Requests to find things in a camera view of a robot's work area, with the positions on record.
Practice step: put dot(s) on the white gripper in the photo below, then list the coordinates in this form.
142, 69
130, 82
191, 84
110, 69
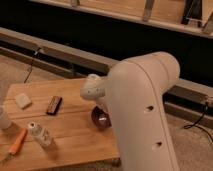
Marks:
101, 103

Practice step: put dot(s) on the clear plastic bottle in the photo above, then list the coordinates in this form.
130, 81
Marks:
40, 134

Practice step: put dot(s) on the white sponge block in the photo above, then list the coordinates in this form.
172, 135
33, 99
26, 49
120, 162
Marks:
22, 100

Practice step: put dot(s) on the black orange rectangular box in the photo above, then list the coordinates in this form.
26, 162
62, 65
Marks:
54, 105

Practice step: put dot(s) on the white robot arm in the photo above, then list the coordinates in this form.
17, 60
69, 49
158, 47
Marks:
132, 95

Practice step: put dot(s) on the orange handled tool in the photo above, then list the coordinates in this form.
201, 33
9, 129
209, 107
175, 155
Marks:
16, 146

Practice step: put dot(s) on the wooden table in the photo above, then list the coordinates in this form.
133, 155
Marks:
75, 138

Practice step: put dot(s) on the dark purple ceramic bowl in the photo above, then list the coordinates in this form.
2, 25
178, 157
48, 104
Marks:
100, 119

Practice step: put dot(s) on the white cup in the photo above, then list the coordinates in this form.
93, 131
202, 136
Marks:
5, 122

